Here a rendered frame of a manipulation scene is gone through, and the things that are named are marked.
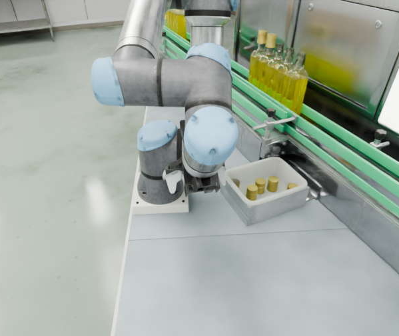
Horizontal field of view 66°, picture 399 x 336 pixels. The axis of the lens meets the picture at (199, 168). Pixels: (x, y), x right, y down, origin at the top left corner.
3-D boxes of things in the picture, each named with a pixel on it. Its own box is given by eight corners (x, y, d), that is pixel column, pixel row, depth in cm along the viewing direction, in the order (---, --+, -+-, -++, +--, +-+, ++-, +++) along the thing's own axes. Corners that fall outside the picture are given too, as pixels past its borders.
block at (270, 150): (286, 155, 110) (290, 139, 106) (264, 162, 107) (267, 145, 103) (280, 150, 113) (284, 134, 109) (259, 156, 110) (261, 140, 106)
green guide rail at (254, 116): (266, 137, 107) (270, 116, 102) (264, 137, 107) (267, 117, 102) (136, 27, 234) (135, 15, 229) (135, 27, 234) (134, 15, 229)
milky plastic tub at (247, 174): (305, 205, 99) (311, 184, 93) (246, 226, 92) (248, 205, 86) (274, 174, 111) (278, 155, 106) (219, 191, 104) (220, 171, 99)
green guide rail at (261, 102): (284, 132, 110) (288, 112, 105) (281, 133, 109) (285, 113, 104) (146, 25, 236) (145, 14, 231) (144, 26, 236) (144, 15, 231)
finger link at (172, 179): (156, 197, 72) (180, 189, 66) (153, 173, 74) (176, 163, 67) (167, 197, 74) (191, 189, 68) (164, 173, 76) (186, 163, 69)
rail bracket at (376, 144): (384, 168, 94) (401, 130, 86) (368, 173, 92) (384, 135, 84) (373, 161, 97) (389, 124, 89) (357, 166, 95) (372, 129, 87)
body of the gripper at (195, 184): (184, 197, 67) (186, 188, 55) (178, 160, 69) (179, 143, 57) (218, 193, 68) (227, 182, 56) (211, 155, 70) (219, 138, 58)
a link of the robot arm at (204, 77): (162, 37, 47) (159, 103, 45) (235, 39, 47) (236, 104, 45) (166, 66, 55) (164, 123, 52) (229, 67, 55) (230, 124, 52)
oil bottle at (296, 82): (298, 126, 114) (311, 69, 101) (286, 129, 112) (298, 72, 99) (288, 119, 118) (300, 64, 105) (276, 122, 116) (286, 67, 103)
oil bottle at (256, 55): (264, 101, 131) (270, 50, 118) (252, 104, 129) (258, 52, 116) (256, 96, 135) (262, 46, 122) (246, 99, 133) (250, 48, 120)
